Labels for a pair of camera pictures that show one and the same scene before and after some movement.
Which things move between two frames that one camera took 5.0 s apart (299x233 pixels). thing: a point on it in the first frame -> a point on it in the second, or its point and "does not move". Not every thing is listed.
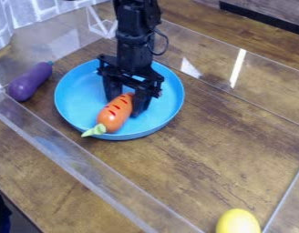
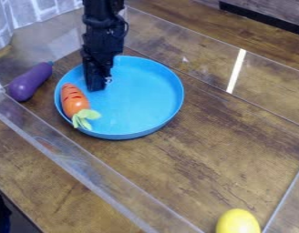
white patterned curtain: (13, 14) does not move
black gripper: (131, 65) -> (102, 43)
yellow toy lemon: (238, 220) does not move
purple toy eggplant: (30, 81) does not move
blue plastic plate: (79, 99) does not move
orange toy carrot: (114, 115) -> (75, 106)
